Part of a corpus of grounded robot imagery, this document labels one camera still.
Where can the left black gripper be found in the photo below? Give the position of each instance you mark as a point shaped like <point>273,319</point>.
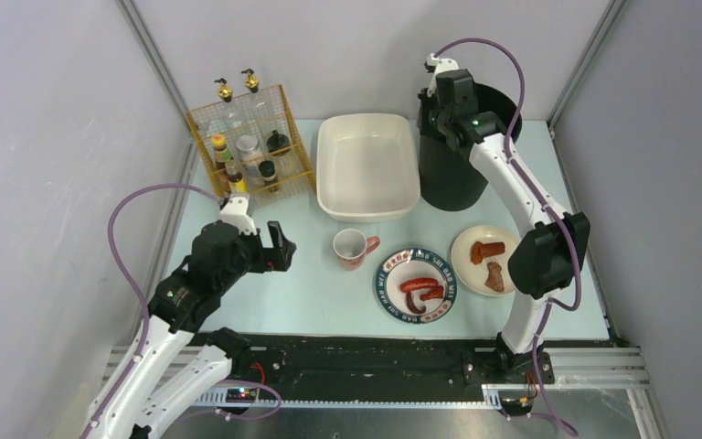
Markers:
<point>267,255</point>

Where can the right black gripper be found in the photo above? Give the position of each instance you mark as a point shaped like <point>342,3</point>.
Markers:
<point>426,118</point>

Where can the black trash bin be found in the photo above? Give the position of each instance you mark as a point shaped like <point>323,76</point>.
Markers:
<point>448,182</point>

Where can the pink ceramic mug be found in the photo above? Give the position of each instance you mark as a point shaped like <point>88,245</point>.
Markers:
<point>352,246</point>

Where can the yellow label sauce bottle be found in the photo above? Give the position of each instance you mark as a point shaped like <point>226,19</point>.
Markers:
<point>237,183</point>

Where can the small black cap jar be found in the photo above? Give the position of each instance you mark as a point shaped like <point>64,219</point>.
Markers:
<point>269,176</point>

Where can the white rectangular basin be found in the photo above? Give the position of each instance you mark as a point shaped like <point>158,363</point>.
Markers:
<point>366,167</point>

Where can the black lid spice jar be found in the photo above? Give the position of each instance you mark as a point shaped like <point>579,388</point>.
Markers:
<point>282,154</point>

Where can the white lid spice jar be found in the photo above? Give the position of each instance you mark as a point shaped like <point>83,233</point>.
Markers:
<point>251,155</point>

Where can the red label sauce bottle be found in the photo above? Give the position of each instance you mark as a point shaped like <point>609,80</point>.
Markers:
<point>221,153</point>

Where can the blue rimmed plate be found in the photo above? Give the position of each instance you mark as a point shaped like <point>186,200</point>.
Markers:
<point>408,264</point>

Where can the clear glass oil bottle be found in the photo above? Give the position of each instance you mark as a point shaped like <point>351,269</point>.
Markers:
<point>264,106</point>

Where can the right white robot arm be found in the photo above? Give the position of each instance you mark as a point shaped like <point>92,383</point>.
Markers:
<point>467,143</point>

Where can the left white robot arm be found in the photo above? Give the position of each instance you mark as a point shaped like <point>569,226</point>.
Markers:
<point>134,403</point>

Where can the dark red sausage piece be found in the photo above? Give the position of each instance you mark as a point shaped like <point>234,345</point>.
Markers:
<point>414,304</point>

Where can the small red sausage piece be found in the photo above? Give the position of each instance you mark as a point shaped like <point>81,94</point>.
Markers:
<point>427,288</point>

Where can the cream round plate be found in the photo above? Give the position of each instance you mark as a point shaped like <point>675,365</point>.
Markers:
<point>474,276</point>

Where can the brown meat piece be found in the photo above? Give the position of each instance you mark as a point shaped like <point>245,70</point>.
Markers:
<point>495,279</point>

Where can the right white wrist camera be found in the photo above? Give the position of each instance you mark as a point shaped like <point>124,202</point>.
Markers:
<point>436,65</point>

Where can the yellow wire basket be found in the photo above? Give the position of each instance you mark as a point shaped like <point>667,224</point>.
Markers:
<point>303,181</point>

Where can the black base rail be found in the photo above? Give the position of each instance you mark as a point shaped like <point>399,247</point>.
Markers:
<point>384,370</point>

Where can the aluminium frame post right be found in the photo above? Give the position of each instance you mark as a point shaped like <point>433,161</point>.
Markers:
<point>609,17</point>

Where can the aluminium frame post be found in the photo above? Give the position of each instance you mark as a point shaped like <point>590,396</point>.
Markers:
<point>144,38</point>
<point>609,17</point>

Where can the aluminium frame post left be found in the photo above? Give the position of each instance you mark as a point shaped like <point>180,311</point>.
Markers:
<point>144,38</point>

